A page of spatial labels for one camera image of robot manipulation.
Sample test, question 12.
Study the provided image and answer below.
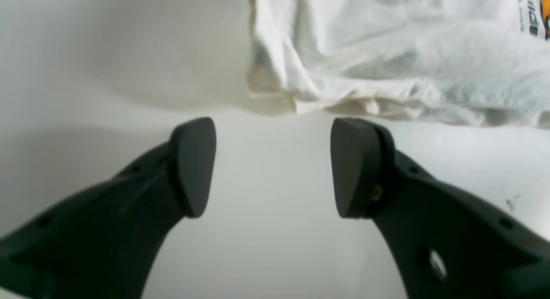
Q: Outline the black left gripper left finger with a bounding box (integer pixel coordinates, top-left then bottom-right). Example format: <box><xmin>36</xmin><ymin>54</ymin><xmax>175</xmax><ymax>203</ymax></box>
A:
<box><xmin>0</xmin><ymin>117</ymin><xmax>217</xmax><ymax>299</ymax></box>

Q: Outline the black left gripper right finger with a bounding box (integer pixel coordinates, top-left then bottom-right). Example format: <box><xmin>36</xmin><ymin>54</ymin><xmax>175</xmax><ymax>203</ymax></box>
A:
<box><xmin>330</xmin><ymin>118</ymin><xmax>550</xmax><ymax>299</ymax></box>

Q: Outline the white t-shirt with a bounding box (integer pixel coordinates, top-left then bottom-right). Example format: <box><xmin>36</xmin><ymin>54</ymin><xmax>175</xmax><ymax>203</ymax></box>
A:
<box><xmin>247</xmin><ymin>0</ymin><xmax>550</xmax><ymax>129</ymax></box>

